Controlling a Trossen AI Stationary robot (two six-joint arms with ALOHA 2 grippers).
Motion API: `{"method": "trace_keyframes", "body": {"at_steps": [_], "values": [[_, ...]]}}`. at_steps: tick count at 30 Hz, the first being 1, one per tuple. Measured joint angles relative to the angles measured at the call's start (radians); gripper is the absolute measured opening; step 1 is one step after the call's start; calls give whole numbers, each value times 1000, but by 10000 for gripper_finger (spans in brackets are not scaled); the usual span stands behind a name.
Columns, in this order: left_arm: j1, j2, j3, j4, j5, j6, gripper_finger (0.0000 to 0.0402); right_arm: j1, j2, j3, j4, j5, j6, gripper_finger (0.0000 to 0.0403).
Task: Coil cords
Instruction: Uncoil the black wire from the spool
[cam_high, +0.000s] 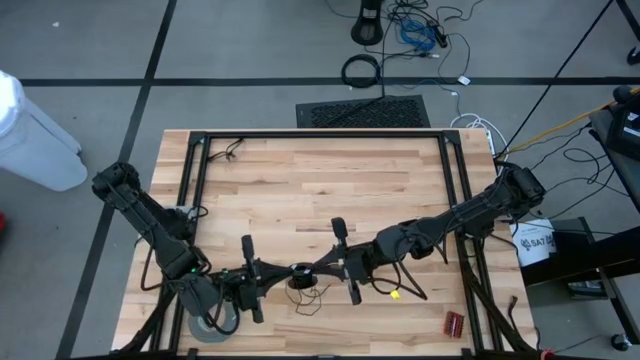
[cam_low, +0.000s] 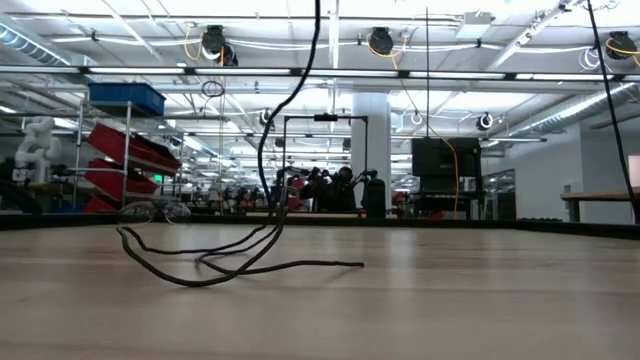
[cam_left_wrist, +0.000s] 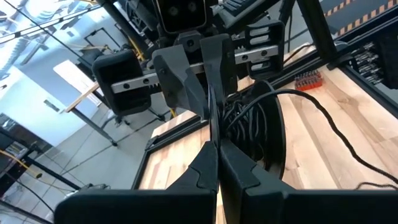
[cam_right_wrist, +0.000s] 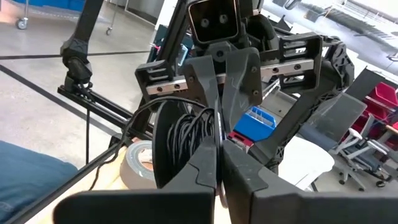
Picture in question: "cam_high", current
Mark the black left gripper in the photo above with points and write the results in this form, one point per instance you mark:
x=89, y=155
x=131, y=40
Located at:
x=247, y=290

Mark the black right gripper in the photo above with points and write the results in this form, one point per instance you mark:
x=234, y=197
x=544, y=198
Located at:
x=357, y=262

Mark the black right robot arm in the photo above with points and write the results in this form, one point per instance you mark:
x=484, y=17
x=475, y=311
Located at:
x=475, y=210

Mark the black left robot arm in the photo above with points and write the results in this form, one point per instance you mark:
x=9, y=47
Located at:
x=150, y=220

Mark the red screwdriver bit set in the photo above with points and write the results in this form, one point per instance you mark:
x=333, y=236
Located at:
x=454, y=325

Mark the black floor grate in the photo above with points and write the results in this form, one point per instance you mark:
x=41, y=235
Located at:
x=365, y=112

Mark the white power strip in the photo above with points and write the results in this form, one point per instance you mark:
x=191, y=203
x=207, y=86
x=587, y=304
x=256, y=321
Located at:
x=490, y=140

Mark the white paper sign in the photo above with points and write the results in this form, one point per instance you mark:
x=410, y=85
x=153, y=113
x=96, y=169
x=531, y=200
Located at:
x=535, y=242

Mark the white adapter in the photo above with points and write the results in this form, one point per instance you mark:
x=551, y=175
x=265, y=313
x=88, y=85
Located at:
x=463, y=80

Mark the black stand base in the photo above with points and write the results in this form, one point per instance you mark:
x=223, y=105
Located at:
x=367, y=25

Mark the black equipment cart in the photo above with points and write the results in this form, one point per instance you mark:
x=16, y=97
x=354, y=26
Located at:
x=575, y=260

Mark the black power adapter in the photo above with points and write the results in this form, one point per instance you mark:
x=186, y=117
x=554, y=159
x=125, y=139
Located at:
x=439, y=35

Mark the white trash bin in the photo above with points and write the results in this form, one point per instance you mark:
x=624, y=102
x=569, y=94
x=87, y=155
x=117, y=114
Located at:
x=35, y=145

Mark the grey duct tape roll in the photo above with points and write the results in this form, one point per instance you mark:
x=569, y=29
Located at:
x=197, y=332

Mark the black aluminium table frame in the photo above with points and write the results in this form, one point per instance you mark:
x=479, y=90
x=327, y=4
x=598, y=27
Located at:
x=325, y=134

